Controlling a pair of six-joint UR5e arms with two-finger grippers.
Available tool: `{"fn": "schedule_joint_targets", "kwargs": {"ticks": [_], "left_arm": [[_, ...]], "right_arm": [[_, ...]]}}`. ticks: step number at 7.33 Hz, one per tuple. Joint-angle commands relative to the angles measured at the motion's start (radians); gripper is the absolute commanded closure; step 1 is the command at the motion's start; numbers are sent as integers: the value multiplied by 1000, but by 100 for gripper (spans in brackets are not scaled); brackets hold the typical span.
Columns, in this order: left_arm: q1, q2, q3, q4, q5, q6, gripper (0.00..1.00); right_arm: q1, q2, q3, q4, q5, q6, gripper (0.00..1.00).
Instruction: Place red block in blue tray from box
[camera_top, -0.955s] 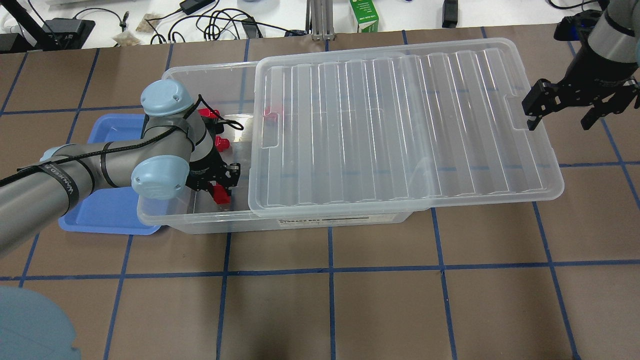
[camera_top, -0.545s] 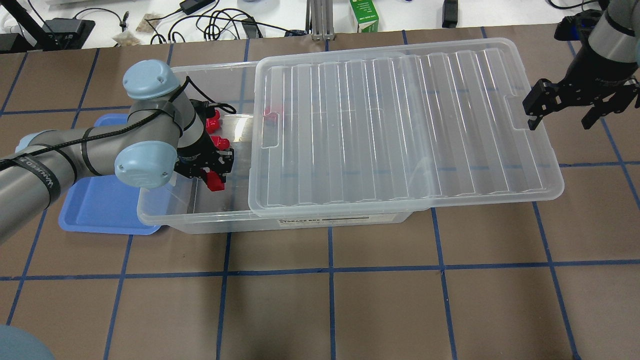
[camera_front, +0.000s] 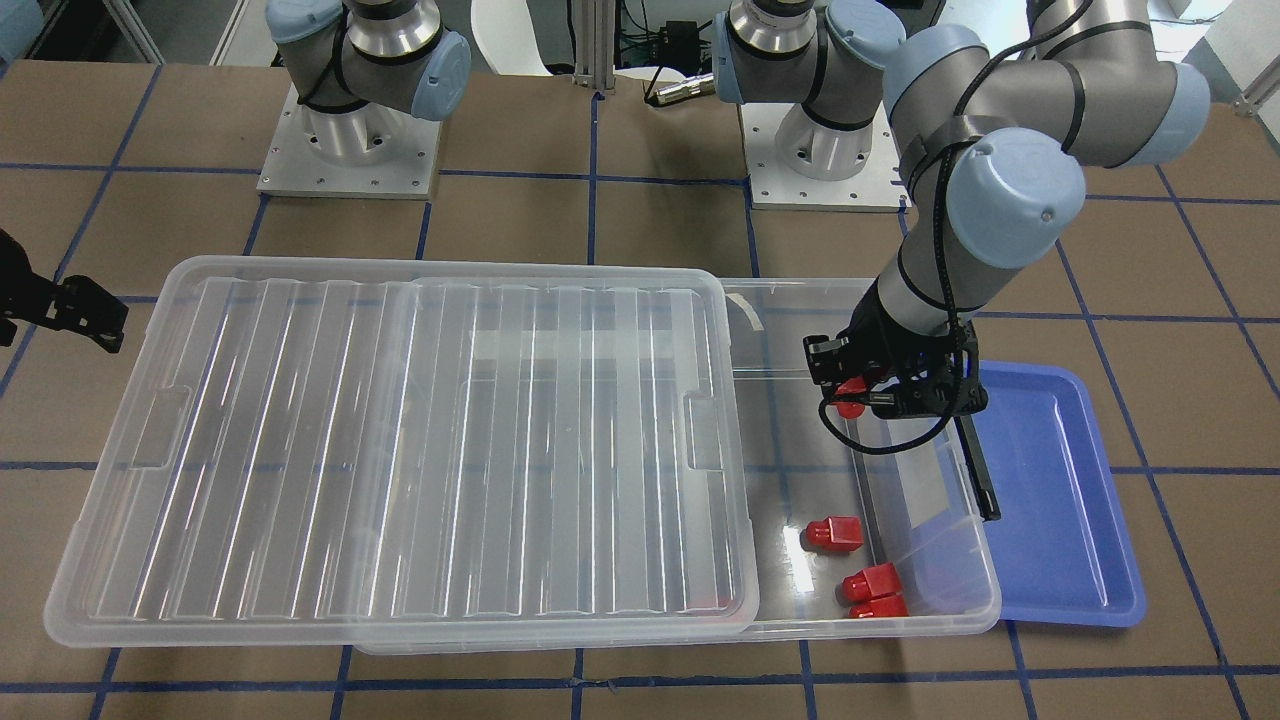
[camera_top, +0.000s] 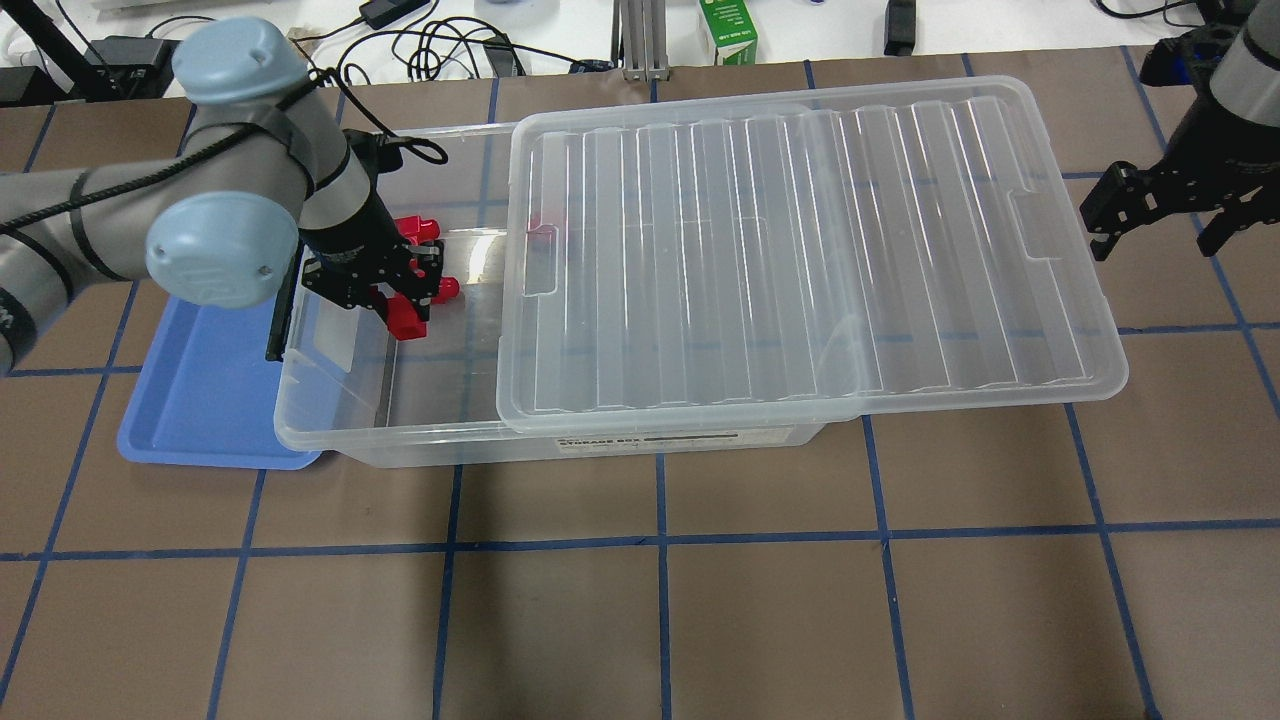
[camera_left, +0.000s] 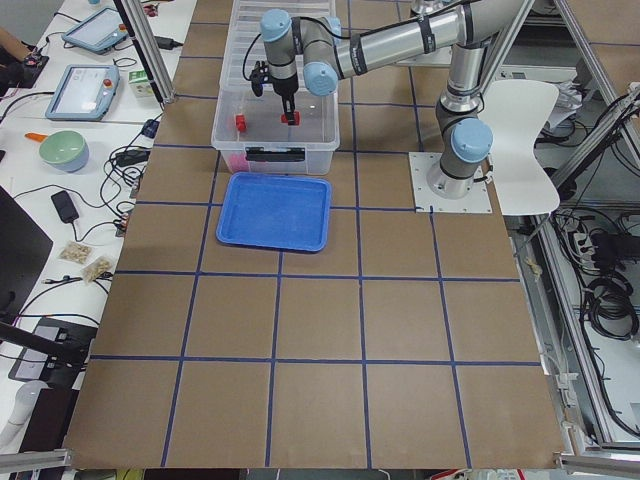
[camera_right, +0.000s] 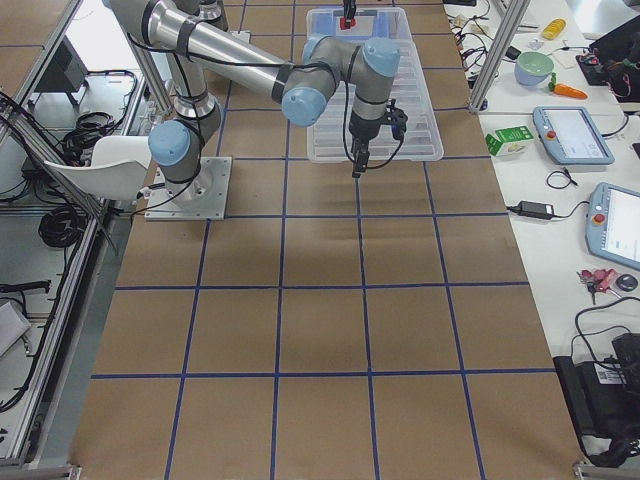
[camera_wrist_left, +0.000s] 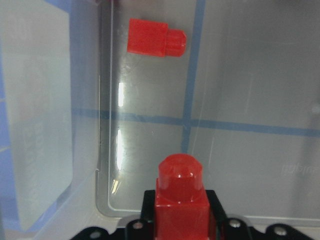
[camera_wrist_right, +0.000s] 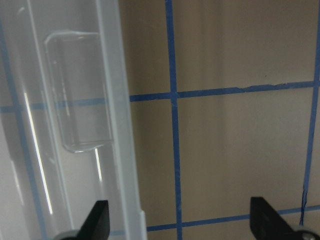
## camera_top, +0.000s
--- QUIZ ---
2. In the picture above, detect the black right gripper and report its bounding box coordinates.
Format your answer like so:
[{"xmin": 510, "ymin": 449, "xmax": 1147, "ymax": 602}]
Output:
[{"xmin": 1080, "ymin": 94, "xmax": 1279, "ymax": 263}]

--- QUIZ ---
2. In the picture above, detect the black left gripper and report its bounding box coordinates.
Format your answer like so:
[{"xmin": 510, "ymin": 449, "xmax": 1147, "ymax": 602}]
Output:
[{"xmin": 300, "ymin": 190, "xmax": 431, "ymax": 325}]

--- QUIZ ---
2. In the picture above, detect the red block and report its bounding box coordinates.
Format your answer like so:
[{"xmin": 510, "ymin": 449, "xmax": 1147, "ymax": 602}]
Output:
[{"xmin": 387, "ymin": 215, "xmax": 461, "ymax": 341}]

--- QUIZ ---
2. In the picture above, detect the clear plastic box lid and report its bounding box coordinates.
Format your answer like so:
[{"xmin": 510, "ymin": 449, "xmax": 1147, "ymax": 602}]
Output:
[{"xmin": 495, "ymin": 76, "xmax": 1129, "ymax": 436}]

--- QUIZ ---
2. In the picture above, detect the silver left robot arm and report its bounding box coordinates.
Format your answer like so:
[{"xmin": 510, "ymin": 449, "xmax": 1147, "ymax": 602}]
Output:
[{"xmin": 1, "ymin": 15, "xmax": 457, "ymax": 374}]

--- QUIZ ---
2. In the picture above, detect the clear plastic storage box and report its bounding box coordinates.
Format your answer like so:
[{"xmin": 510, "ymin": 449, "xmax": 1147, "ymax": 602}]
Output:
[{"xmin": 271, "ymin": 123, "xmax": 820, "ymax": 468}]

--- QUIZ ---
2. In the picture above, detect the blue plastic tray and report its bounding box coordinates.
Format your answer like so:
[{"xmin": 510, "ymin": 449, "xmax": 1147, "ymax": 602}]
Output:
[{"xmin": 116, "ymin": 299, "xmax": 320, "ymax": 471}]

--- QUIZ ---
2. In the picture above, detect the black power adapter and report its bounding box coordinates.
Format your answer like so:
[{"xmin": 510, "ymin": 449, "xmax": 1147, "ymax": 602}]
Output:
[{"xmin": 358, "ymin": 0, "xmax": 433, "ymax": 29}]

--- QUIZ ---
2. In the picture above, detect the green white carton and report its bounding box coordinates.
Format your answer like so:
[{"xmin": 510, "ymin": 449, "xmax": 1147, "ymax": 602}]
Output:
[{"xmin": 698, "ymin": 0, "xmax": 760, "ymax": 67}]

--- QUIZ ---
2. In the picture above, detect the aluminium frame post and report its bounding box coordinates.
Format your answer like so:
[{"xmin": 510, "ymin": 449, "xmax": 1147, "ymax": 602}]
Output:
[{"xmin": 611, "ymin": 0, "xmax": 671, "ymax": 82}]

